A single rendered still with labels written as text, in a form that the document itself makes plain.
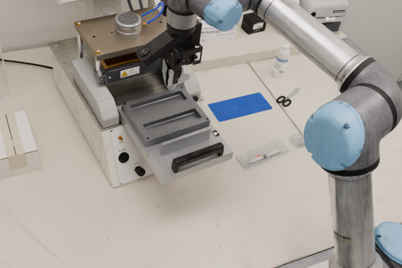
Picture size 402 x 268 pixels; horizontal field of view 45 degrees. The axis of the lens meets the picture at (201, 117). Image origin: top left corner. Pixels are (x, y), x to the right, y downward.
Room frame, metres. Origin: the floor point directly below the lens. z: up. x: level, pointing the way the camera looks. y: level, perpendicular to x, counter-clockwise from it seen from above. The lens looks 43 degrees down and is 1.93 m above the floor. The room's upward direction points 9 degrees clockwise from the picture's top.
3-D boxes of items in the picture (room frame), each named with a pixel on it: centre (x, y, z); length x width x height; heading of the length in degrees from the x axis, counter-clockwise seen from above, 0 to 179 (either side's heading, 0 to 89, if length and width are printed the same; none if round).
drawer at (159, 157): (0.97, 0.07, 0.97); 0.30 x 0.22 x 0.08; 37
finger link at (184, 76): (1.01, 0.07, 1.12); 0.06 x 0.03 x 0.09; 127
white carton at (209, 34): (1.72, 0.04, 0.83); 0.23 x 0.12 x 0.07; 112
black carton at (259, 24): (1.83, -0.16, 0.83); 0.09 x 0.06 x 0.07; 126
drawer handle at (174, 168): (0.86, -0.01, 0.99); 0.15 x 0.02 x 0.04; 127
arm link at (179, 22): (1.02, 0.09, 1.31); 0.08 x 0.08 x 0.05
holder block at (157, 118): (1.01, 0.10, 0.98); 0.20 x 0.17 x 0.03; 127
